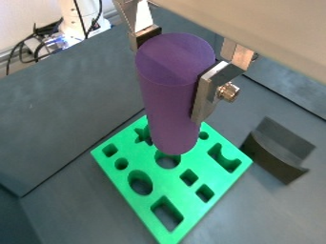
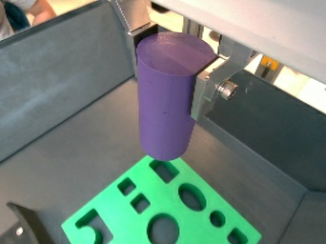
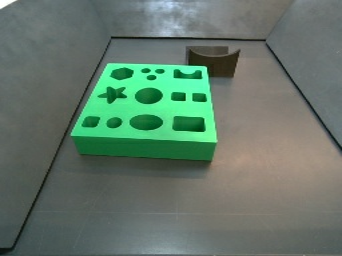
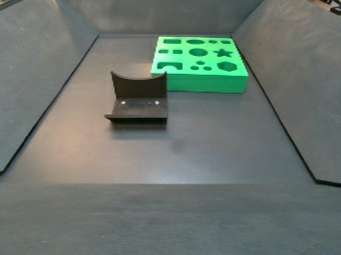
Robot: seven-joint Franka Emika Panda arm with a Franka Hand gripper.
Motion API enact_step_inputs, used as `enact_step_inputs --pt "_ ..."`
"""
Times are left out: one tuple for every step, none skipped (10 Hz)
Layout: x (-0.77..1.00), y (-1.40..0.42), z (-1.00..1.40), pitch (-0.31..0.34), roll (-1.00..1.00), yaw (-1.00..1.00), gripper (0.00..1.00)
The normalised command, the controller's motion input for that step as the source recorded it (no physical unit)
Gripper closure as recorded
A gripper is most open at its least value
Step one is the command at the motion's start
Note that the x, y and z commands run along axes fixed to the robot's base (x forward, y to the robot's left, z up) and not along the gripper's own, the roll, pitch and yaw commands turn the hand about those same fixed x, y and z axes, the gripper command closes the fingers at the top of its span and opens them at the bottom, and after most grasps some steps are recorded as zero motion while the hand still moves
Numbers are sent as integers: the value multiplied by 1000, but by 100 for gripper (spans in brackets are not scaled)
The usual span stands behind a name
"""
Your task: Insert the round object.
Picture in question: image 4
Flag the black curved holder stand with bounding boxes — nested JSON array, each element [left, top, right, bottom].
[[106, 72, 169, 122]]

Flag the green shape sorter block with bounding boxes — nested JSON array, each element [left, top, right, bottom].
[[152, 36, 249, 93]]

